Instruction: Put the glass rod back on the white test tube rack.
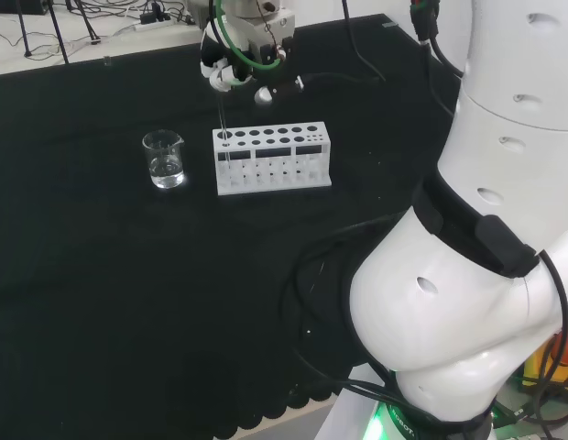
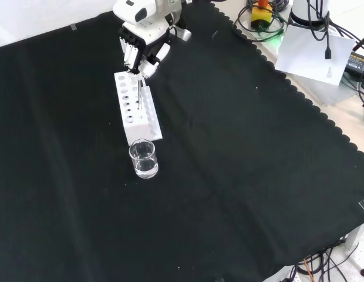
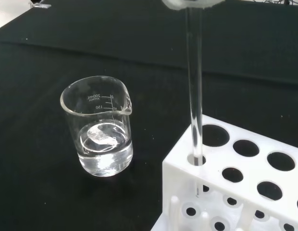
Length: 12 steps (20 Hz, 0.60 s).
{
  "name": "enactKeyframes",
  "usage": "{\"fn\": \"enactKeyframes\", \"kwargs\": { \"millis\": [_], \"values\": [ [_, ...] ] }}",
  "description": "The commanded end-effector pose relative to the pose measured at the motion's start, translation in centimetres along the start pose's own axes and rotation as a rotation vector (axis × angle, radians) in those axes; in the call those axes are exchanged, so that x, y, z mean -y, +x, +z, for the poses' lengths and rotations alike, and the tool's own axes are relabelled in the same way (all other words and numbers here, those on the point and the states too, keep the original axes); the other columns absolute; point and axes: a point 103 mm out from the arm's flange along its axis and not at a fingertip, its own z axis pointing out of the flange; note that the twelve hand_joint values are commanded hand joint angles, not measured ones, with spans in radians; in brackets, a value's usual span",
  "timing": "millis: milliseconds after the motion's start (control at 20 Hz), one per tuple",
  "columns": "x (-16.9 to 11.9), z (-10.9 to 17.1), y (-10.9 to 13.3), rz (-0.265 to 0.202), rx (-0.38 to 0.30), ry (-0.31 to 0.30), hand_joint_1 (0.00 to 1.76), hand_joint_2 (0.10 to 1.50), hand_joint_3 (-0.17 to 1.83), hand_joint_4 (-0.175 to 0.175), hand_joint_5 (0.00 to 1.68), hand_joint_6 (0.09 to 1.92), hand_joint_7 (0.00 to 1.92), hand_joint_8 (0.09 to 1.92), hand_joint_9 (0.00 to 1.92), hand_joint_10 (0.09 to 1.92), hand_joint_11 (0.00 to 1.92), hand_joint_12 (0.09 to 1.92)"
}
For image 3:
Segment black mat sheet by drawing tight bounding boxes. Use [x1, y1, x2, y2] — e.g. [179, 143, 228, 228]
[0, 0, 298, 86]

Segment clear 200 mL glass beaker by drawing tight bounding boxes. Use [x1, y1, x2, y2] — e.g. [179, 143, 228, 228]
[60, 75, 134, 178]

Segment black bench cloth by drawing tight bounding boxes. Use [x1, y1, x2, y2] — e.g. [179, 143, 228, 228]
[0, 0, 298, 231]

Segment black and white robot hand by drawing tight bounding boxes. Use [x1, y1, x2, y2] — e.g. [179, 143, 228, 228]
[161, 0, 223, 11]

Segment clear plastic clip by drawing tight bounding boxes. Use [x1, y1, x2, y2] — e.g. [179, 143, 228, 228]
[29, 2, 52, 9]

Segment white test tube rack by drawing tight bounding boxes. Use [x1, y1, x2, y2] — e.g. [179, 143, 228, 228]
[150, 114, 298, 231]

